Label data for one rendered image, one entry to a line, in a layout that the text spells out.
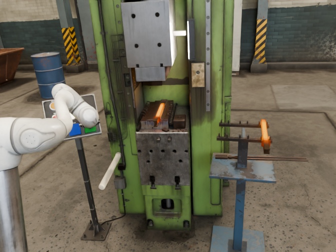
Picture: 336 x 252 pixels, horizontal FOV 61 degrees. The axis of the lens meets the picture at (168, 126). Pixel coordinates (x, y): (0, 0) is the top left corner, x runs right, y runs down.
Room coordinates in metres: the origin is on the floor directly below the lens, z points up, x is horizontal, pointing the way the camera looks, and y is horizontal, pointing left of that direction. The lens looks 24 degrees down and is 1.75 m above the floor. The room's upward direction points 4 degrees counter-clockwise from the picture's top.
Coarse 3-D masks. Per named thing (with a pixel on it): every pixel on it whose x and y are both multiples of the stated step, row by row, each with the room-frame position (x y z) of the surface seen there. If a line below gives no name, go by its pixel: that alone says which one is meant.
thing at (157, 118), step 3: (162, 105) 2.11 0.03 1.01; (159, 108) 2.04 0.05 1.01; (162, 108) 2.06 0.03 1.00; (159, 111) 1.98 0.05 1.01; (156, 114) 1.92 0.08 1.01; (159, 114) 1.92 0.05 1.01; (153, 117) 1.86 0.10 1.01; (156, 117) 1.84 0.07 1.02; (159, 117) 1.85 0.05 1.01; (153, 120) 1.78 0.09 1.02; (156, 120) 1.78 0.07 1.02; (159, 120) 1.85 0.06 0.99; (156, 123) 1.80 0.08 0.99; (153, 126) 1.78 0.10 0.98; (156, 126) 1.78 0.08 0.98
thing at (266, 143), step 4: (264, 120) 1.67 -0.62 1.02; (264, 124) 1.61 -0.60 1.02; (264, 128) 1.55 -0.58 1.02; (264, 132) 1.50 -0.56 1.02; (264, 136) 1.44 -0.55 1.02; (264, 140) 1.38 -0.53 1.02; (268, 140) 1.38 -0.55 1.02; (264, 144) 1.34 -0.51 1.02; (268, 144) 1.34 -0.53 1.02; (264, 148) 1.30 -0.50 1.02; (268, 148) 1.30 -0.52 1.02; (264, 152) 1.30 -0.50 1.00; (268, 152) 1.30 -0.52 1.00
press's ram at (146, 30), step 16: (160, 0) 1.86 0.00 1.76; (128, 16) 1.89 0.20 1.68; (144, 16) 1.88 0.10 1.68; (160, 16) 1.86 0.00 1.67; (128, 32) 1.89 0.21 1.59; (144, 32) 1.88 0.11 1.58; (160, 32) 1.86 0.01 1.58; (176, 32) 2.04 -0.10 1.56; (128, 48) 1.89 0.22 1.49; (144, 48) 1.88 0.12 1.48; (160, 48) 1.86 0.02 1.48; (176, 48) 2.26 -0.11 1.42; (128, 64) 1.89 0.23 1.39; (144, 64) 1.88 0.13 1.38; (160, 64) 1.89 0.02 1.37
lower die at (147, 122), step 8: (152, 104) 2.23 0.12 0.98; (144, 112) 2.05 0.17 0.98; (152, 112) 2.01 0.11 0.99; (144, 120) 1.89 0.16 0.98; (152, 120) 1.88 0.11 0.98; (160, 120) 1.87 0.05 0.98; (168, 120) 1.90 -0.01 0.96; (144, 128) 1.88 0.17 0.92; (152, 128) 1.88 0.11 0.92; (160, 128) 1.87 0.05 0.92
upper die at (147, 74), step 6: (138, 66) 1.91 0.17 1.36; (162, 66) 1.86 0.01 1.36; (168, 66) 2.09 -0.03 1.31; (138, 72) 1.89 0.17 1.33; (144, 72) 1.88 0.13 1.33; (150, 72) 1.87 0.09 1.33; (156, 72) 1.87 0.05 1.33; (162, 72) 1.86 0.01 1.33; (168, 72) 2.07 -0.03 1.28; (138, 78) 1.89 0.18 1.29; (144, 78) 1.88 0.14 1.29; (150, 78) 1.88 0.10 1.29; (156, 78) 1.87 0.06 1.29; (162, 78) 1.86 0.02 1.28
